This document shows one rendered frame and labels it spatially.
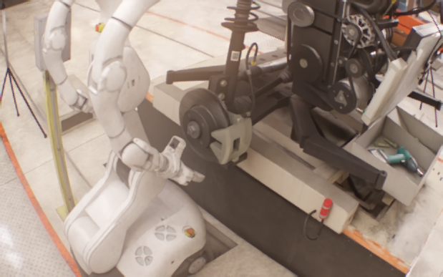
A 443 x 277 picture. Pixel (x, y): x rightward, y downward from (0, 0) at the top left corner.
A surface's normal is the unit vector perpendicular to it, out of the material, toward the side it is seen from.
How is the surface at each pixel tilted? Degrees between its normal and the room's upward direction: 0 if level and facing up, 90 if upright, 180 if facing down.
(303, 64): 90
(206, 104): 90
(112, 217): 27
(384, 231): 0
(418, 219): 0
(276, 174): 90
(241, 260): 0
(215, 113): 90
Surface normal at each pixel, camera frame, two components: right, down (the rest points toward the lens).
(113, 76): 0.69, 0.41
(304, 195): -0.70, 0.36
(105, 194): -0.17, -0.60
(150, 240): -0.34, -0.40
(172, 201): -0.59, 0.05
